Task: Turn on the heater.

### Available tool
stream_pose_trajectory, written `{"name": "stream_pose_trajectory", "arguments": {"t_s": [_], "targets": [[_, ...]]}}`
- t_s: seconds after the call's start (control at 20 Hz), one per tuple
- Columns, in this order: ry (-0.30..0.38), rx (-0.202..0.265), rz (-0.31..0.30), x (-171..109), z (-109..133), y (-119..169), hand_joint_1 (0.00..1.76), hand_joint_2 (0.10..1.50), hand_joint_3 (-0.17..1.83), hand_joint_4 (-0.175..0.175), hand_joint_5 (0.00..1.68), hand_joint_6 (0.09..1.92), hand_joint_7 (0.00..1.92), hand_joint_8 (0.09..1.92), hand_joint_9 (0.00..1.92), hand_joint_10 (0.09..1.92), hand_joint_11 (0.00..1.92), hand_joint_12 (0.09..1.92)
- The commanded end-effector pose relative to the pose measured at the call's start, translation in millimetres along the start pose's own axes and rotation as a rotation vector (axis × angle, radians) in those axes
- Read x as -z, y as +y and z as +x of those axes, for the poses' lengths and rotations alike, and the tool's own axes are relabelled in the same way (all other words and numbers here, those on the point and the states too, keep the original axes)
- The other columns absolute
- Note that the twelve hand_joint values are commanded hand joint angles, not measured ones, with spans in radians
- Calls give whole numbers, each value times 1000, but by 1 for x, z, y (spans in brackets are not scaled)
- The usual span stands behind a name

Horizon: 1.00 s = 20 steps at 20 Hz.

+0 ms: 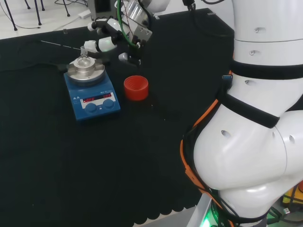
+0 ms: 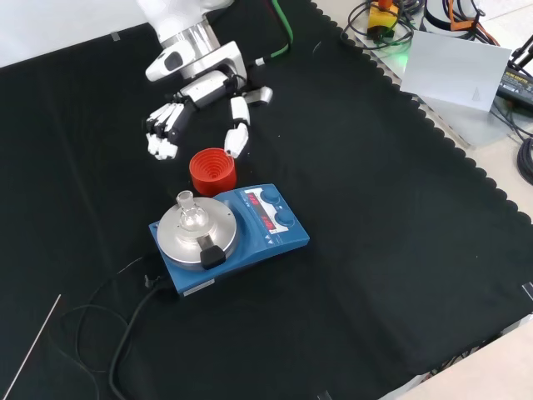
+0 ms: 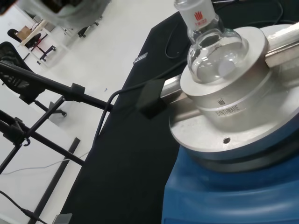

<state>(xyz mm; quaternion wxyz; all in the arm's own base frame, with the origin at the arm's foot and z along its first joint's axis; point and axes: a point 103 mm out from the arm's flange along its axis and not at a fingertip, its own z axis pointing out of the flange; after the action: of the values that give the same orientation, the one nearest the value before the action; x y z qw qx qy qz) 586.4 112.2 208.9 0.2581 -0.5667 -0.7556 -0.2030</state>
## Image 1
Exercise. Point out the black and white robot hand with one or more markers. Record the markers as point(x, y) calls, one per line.
point(107, 43)

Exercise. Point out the heater with blue base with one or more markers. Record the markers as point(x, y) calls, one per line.
point(94, 104)

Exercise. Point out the clear round-bottom glass flask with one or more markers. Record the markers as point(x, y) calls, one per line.
point(83, 60)

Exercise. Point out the grey metal box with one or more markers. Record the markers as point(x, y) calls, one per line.
point(103, 9)

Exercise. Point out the white power strip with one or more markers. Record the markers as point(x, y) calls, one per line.
point(84, 14)

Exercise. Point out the small clear glass vial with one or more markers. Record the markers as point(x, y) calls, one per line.
point(65, 31)

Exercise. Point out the thin glass rod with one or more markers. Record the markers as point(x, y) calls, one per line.
point(59, 45)

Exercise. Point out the black stand leg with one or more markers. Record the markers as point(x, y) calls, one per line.
point(67, 9)

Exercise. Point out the red plastic cup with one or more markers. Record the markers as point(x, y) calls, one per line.
point(136, 88)

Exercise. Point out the black tripod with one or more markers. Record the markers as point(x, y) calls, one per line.
point(13, 22)

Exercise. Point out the black bench cloth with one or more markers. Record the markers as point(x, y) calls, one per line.
point(94, 165)

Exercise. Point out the blue plug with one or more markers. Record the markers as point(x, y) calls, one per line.
point(227, 77)

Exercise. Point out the yellow stop button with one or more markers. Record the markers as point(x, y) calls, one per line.
point(291, 198)

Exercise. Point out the black and grey wrist camera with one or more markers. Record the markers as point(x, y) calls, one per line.
point(135, 54)

